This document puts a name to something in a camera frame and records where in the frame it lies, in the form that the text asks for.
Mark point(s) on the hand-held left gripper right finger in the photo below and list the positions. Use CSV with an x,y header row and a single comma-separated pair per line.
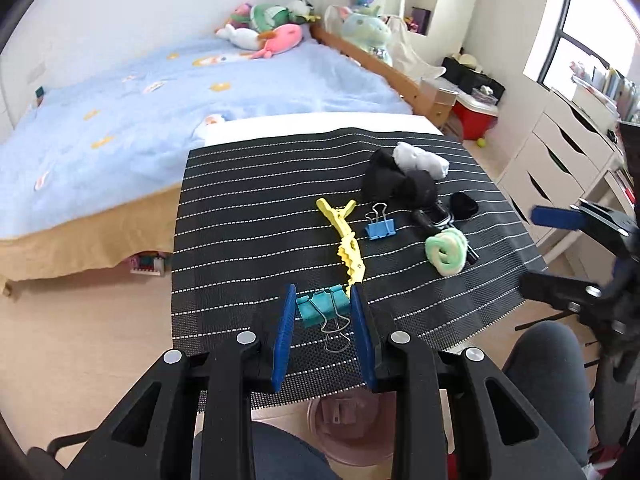
x,y
364,340

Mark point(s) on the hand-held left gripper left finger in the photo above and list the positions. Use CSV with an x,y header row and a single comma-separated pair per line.
x,y
283,340

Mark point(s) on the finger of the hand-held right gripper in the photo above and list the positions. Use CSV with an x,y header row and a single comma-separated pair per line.
x,y
555,290
552,216

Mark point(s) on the teal binder clip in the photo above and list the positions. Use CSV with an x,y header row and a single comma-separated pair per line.
x,y
312,311

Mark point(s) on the pink plastic bin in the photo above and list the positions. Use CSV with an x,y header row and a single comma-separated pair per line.
x,y
372,440

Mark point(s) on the white sock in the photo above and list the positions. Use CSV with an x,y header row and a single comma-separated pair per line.
x,y
421,161

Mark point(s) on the white drawer cabinet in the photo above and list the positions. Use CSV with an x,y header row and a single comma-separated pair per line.
x,y
550,160

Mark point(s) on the small black cloth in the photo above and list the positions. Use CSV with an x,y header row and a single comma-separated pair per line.
x,y
464,205

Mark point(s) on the person's right leg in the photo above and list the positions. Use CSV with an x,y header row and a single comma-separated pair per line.
x,y
545,385

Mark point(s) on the person's leg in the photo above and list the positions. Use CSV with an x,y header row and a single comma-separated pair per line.
x,y
280,455
545,385

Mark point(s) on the yellow hair clip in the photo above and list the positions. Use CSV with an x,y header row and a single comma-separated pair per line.
x,y
345,237

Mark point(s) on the black striped mat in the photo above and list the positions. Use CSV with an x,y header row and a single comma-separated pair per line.
x,y
250,235

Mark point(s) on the blue binder clip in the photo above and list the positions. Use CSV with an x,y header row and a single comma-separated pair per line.
x,y
380,230

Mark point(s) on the person's left leg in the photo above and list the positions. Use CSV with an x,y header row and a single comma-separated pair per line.
x,y
280,455

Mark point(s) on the red cooler box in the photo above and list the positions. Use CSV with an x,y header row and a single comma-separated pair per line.
x,y
472,120

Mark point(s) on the black plastic clip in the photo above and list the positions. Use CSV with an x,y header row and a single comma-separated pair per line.
x,y
426,218

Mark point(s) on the books on cabinet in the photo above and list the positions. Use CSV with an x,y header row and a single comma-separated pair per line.
x,y
605,85

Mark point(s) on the colourful toy blocks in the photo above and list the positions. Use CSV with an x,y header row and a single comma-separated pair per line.
x,y
147,264

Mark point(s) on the wooden nightstand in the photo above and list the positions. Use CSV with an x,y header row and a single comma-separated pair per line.
x,y
436,112

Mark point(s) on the black rolled sock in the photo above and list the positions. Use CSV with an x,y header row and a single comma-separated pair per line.
x,y
395,180

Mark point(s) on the black bag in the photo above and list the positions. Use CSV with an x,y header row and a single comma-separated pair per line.
x,y
465,77

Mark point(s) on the window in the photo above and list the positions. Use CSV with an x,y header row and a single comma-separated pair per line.
x,y
585,5

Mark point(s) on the white tote bag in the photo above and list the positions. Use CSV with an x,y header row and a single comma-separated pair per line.
x,y
406,50

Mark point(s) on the beige bed sheet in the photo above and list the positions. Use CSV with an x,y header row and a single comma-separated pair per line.
x,y
75,247

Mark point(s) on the teal unicorn plush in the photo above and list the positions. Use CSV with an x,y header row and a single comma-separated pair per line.
x,y
365,30

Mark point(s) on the bed with blue cover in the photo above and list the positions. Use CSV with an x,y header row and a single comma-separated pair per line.
x,y
150,110

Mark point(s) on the pink whale plush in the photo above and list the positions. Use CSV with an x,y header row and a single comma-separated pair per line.
x,y
282,38

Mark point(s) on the white plush toy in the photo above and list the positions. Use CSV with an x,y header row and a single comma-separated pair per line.
x,y
240,36

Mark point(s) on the green plush toy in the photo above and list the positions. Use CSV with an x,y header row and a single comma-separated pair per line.
x,y
267,16

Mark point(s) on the white duck plush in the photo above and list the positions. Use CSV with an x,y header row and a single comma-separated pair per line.
x,y
302,8

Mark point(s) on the small green box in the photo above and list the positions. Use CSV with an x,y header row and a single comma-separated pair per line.
x,y
39,91

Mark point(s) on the wooden bed frame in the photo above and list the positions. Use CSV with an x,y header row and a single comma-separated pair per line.
x,y
390,72

